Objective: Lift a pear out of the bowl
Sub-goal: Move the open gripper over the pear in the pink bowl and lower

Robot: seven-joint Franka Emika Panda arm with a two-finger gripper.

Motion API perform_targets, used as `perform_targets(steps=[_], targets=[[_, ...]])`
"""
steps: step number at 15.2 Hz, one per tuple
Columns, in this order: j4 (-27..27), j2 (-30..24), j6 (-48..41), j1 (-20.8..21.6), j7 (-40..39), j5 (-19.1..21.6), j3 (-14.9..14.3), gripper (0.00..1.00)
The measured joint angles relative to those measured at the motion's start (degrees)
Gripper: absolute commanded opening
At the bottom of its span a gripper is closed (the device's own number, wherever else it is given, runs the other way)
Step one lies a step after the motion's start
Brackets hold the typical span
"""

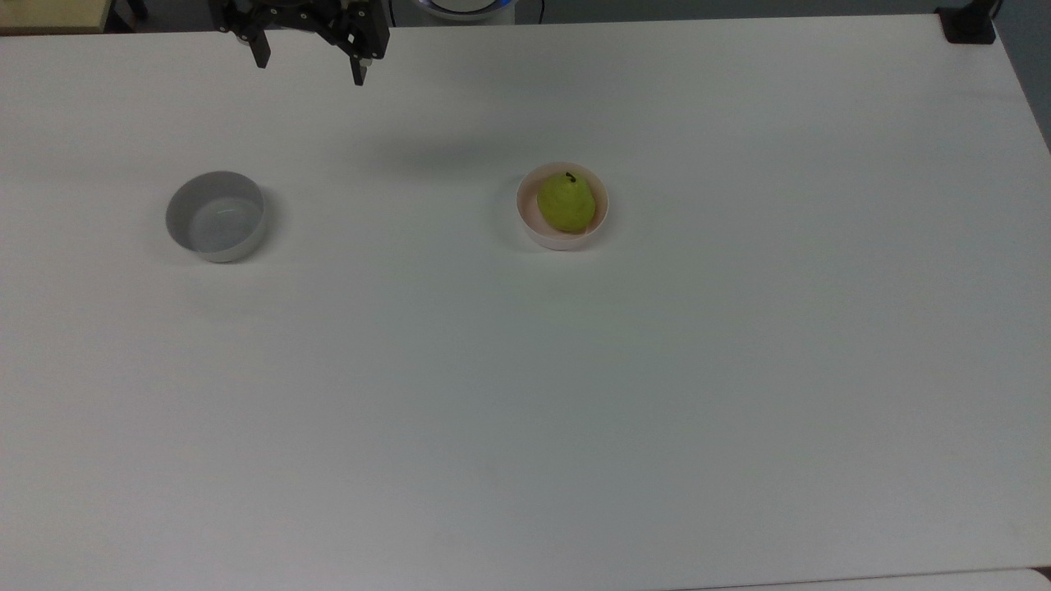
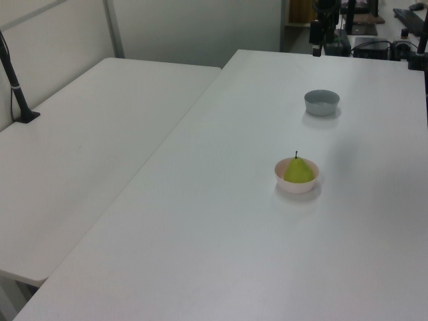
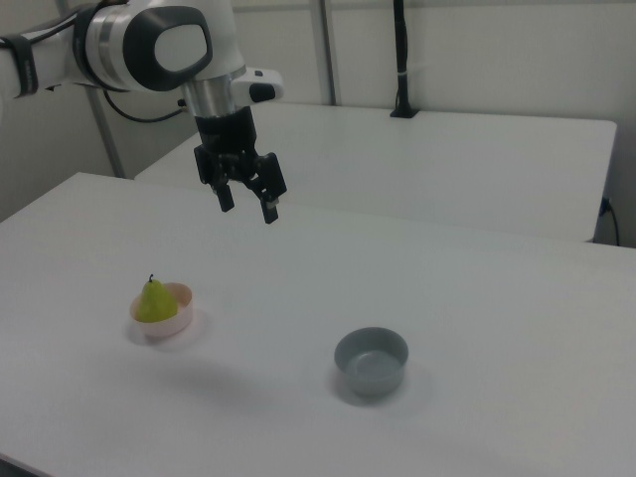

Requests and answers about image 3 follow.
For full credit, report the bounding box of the black clamped pole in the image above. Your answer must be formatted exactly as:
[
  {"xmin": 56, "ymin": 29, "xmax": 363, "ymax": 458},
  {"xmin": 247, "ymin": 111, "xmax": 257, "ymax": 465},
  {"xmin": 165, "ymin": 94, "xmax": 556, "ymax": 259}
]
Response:
[{"xmin": 389, "ymin": 0, "xmax": 419, "ymax": 120}]

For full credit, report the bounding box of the black cable with plug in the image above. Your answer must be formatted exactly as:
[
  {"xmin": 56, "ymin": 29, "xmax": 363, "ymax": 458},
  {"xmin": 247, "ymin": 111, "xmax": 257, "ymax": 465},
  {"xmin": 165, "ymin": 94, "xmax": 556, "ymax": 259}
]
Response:
[{"xmin": 600, "ymin": 197, "xmax": 623, "ymax": 246}]

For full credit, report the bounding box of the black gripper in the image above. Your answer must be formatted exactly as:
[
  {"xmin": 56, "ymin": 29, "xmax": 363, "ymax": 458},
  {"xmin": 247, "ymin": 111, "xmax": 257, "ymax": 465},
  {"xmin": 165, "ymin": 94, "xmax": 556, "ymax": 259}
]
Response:
[{"xmin": 193, "ymin": 109, "xmax": 289, "ymax": 226}]

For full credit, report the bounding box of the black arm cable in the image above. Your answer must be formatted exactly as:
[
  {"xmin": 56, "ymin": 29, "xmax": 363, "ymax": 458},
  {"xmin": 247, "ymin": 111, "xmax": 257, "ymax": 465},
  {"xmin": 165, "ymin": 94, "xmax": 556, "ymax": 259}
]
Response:
[{"xmin": 100, "ymin": 88, "xmax": 188, "ymax": 124}]

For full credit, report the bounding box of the grey bowl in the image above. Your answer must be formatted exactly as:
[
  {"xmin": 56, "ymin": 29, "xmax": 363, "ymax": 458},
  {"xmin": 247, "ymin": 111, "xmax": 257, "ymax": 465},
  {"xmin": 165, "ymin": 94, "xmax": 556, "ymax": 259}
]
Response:
[{"xmin": 333, "ymin": 326, "xmax": 410, "ymax": 397}]

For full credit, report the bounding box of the pink bowl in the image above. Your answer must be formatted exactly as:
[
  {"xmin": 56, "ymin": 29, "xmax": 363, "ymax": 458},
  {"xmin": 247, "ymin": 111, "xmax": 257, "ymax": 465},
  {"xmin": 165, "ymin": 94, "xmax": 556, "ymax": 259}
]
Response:
[{"xmin": 129, "ymin": 281, "xmax": 196, "ymax": 340}]

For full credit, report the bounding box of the green pear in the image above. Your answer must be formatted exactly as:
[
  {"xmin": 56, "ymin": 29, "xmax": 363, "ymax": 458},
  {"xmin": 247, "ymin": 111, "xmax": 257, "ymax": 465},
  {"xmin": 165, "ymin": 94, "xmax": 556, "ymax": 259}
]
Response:
[{"xmin": 136, "ymin": 272, "xmax": 180, "ymax": 324}]

